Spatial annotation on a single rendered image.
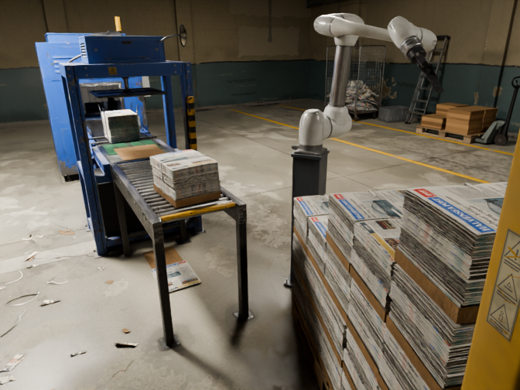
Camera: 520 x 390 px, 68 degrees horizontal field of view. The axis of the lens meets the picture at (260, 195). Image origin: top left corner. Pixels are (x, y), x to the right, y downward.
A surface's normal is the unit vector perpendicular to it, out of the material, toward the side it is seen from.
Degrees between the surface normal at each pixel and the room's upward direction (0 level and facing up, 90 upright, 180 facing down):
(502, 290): 90
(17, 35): 90
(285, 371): 0
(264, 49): 90
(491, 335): 90
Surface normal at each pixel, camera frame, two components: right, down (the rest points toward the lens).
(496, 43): -0.87, 0.18
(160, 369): -0.01, -0.94
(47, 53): 0.48, 0.30
